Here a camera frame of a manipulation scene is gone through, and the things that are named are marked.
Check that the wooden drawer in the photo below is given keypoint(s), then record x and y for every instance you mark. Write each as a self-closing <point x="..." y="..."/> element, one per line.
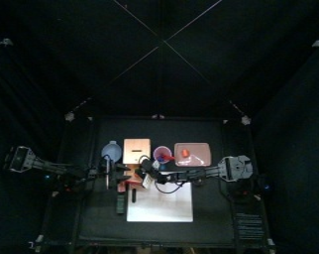
<point x="129" y="175"/>

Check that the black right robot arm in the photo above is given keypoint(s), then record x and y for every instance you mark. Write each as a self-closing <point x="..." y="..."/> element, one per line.
<point x="219" y="170"/>

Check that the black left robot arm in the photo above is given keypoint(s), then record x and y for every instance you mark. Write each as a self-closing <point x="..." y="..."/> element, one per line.
<point x="47" y="165"/>

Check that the orange toy carrot piece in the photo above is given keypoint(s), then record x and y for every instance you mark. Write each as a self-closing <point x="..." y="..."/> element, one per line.
<point x="185" y="152"/>

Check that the pink plastic cup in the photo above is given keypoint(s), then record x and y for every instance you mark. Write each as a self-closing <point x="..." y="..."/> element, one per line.
<point x="161" y="153"/>

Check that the red toy utensil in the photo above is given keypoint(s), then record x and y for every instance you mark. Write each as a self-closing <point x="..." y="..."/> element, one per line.
<point x="167" y="156"/>

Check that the black stick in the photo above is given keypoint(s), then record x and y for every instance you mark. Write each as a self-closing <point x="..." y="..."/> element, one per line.
<point x="133" y="195"/>

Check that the light blue plastic bowl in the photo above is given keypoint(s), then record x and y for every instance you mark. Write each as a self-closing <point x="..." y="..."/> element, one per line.
<point x="111" y="151"/>

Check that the red and green toy knife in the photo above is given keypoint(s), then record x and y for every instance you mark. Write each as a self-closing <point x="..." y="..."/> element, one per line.
<point x="120" y="202"/>

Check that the white cutting board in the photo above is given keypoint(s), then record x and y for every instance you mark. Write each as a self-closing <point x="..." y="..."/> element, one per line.
<point x="165" y="206"/>

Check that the pink plastic tray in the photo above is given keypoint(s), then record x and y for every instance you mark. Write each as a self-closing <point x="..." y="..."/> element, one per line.
<point x="192" y="154"/>

